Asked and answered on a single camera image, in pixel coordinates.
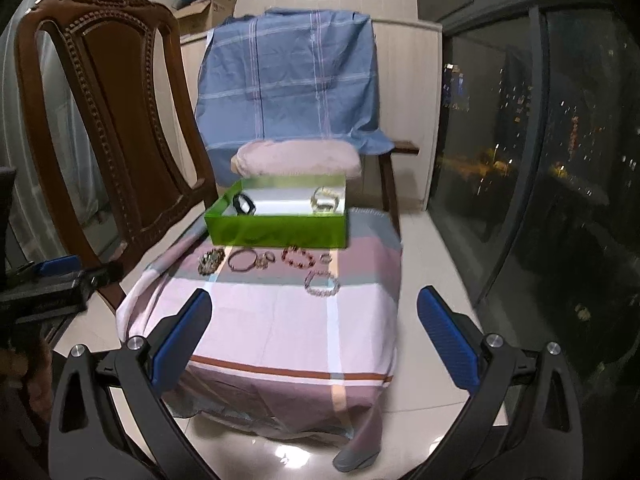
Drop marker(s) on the person's left hand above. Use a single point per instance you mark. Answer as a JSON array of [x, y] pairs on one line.
[[32, 385]]

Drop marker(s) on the thin metal bangle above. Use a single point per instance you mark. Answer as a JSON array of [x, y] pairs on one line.
[[231, 261]]

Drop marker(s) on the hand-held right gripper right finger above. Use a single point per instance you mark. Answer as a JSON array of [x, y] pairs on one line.
[[447, 345]]

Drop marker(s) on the green cardboard box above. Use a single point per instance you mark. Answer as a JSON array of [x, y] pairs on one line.
[[275, 230]]

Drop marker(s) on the dark glass window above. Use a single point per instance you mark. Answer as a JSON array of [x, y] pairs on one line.
[[550, 185]]

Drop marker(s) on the carved brown wooden chair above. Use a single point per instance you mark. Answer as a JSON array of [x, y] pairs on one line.
[[115, 110]]

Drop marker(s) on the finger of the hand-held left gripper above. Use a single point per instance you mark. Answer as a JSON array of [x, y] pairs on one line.
[[60, 265], [102, 277]]

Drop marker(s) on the small silver trinket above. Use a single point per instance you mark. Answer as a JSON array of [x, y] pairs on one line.
[[265, 260]]

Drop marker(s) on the pink folded towel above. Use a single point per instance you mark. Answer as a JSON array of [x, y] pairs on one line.
[[300, 157]]

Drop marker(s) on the blue plaid cloth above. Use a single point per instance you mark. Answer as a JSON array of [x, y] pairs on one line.
[[290, 75]]

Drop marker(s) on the pink plaid table cloth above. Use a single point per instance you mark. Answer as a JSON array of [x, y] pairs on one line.
[[280, 325]]

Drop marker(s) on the brown cardboard box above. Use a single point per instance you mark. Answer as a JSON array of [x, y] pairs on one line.
[[200, 15]]

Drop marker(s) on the dark wooden armchair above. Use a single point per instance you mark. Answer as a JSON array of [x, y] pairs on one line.
[[404, 147]]

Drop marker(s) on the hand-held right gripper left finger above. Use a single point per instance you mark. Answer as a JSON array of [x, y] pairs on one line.
[[184, 336]]

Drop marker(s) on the black wristband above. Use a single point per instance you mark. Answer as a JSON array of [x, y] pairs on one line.
[[245, 203]]

